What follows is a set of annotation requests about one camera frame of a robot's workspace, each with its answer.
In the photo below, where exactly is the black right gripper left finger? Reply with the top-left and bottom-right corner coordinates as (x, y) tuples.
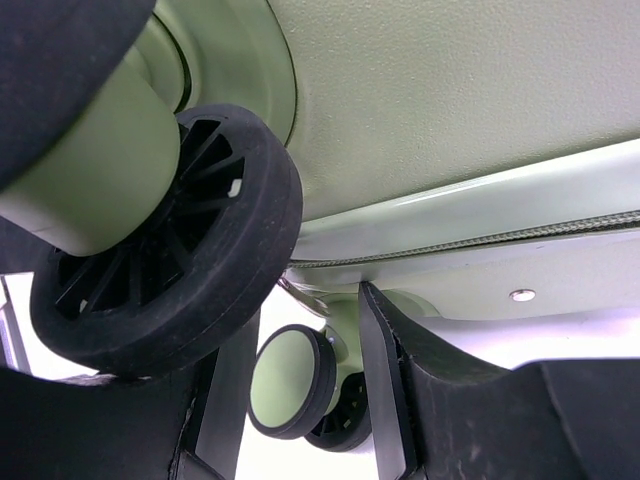
(1, 315), (260, 479)

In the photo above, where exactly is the green hard-shell suitcase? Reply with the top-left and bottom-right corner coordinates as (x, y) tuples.
(1, 1), (639, 450)

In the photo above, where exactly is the suitcase zipper pull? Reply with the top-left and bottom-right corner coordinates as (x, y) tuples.
(277, 276), (330, 318)

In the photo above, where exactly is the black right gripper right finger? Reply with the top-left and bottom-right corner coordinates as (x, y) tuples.
(358, 282), (639, 479)

